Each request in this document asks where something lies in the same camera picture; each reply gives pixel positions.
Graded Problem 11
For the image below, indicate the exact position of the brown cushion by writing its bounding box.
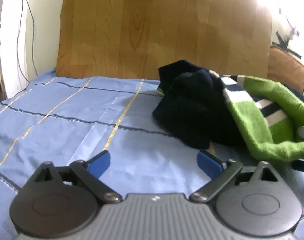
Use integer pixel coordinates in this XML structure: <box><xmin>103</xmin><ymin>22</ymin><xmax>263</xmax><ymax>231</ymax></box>
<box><xmin>266</xmin><ymin>44</ymin><xmax>304</xmax><ymax>93</ymax></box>

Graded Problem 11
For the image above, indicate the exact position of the green navy striped sweater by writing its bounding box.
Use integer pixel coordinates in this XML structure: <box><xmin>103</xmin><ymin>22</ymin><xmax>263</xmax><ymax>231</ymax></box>
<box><xmin>157</xmin><ymin>70</ymin><xmax>304</xmax><ymax>162</ymax></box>

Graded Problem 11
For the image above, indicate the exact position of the thin wall cable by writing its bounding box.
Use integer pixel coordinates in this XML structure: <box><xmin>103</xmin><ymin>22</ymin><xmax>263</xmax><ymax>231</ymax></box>
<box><xmin>24</xmin><ymin>0</ymin><xmax>39</xmax><ymax>77</ymax></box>
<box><xmin>16</xmin><ymin>0</ymin><xmax>31</xmax><ymax>82</ymax></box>

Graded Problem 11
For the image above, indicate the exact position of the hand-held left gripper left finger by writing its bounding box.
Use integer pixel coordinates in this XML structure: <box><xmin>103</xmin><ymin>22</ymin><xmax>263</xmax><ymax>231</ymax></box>
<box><xmin>29</xmin><ymin>150</ymin><xmax>122</xmax><ymax>203</ymax></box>

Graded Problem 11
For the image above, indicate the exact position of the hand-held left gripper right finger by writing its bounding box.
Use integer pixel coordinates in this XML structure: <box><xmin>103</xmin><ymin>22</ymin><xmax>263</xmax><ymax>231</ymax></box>
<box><xmin>190</xmin><ymin>150</ymin><xmax>280</xmax><ymax>203</ymax></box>

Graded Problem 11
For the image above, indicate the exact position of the wooden headboard panel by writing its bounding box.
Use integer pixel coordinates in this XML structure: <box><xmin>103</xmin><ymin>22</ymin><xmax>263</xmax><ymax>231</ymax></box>
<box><xmin>56</xmin><ymin>0</ymin><xmax>272</xmax><ymax>80</ymax></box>

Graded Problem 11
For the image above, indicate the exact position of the navy sweater with red stripes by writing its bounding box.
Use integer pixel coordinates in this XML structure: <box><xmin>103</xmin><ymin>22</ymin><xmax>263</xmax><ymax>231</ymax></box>
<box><xmin>152</xmin><ymin>59</ymin><xmax>245</xmax><ymax>149</ymax></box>

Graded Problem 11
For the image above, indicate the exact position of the blue checked bedsheet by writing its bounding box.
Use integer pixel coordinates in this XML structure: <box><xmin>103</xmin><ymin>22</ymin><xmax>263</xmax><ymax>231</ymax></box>
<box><xmin>0</xmin><ymin>66</ymin><xmax>304</xmax><ymax>240</ymax></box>

